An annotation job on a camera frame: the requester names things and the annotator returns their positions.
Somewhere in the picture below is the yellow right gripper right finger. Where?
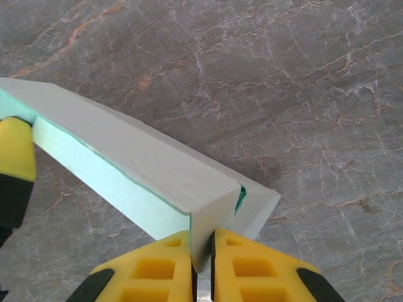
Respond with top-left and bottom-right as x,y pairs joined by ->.
210,228 -> 344,302

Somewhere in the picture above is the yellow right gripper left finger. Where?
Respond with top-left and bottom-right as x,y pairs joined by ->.
64,229 -> 198,302

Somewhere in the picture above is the mint green paper box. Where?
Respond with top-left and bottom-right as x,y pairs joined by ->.
0,77 -> 281,274

